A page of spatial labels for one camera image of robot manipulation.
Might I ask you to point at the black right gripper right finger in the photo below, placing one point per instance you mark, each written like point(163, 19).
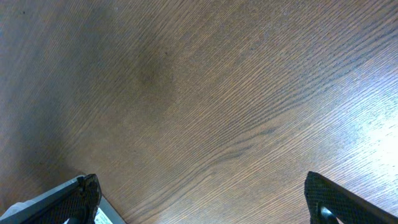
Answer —
point(329, 202)

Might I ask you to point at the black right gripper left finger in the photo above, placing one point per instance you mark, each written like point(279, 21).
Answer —
point(77, 202)

